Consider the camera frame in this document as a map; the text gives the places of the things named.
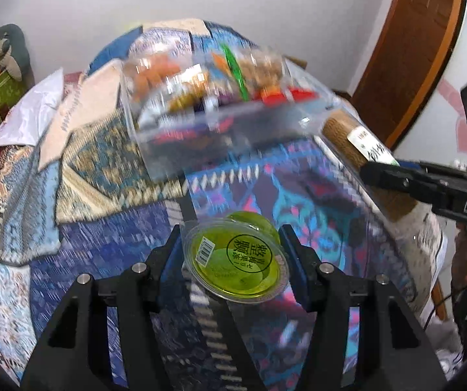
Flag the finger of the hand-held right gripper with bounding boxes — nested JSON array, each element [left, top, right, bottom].
[[359, 161, 438, 213]]

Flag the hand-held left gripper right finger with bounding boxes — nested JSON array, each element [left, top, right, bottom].
[[278, 224, 448, 391]]

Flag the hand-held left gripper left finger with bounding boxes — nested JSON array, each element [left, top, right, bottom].
[[21, 224, 185, 391]]

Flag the green jelly cup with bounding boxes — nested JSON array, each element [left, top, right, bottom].
[[180, 211, 290, 304]]

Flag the brown snack packet white label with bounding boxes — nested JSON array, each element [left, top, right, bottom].
[[321, 110, 419, 221]]

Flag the clear plastic container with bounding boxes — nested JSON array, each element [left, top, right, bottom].
[[120, 45, 340, 182]]

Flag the red snack bag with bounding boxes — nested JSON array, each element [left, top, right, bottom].
[[258, 87, 319, 109]]

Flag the yellow bumpy snack packet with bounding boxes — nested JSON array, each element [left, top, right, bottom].
[[164, 71, 212, 110]]

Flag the clear bread packet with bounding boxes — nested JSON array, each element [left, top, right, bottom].
[[239, 47, 289, 94]]

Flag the orange snack packet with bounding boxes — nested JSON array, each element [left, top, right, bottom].
[[125, 49, 193, 102]]

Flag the green stick packet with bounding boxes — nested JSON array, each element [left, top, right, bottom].
[[219, 43, 250, 102]]

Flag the person's right hand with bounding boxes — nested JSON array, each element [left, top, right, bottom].
[[451, 224, 467, 292]]

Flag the patchwork blanket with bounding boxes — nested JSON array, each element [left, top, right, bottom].
[[0, 18, 448, 391]]

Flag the brown wooden door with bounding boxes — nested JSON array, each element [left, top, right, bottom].
[[349, 0, 467, 151]]

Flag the white pillow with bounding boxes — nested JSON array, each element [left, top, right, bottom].
[[0, 67, 65, 147]]

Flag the grey plush toy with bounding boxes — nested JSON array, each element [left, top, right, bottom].
[[0, 22, 33, 82]]

